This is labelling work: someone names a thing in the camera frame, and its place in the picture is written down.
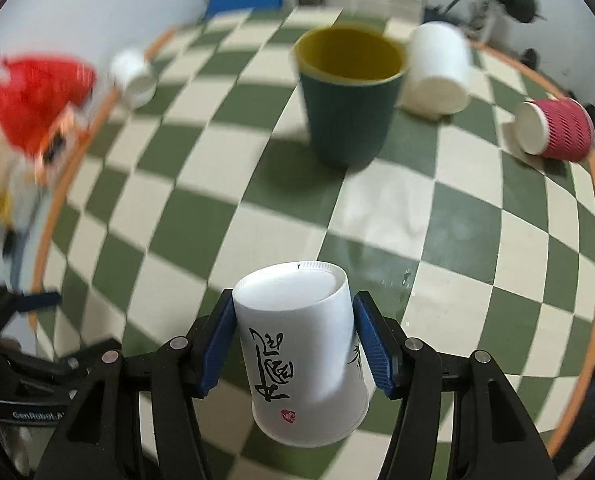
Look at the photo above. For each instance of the white calligraphy paper cup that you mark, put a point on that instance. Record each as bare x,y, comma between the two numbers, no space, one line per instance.
301,352

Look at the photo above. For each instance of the red plastic bag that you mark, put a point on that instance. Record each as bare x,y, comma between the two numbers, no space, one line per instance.
34,89

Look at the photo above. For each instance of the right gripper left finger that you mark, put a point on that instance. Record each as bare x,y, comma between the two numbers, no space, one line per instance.
133,418

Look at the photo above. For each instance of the white paper cup lying left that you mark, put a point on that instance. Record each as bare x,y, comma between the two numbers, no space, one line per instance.
133,77

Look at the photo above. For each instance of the yellow flower tissue pack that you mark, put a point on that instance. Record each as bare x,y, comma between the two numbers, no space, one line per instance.
19,193

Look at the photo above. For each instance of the dark green yellow-lined cup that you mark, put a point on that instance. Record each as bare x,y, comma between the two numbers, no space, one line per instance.
351,77

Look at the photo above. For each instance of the red ribbed paper cup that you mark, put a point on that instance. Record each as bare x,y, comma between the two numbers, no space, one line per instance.
558,129

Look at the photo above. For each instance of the plain white paper cup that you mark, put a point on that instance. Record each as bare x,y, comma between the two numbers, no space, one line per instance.
437,81

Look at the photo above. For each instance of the green checkered table mat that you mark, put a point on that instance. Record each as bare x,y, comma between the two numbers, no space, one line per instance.
457,234

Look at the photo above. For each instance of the orange wet wipes pack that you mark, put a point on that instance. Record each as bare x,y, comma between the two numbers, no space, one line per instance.
68,132

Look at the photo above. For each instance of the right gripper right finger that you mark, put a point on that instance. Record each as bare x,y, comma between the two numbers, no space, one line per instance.
493,435

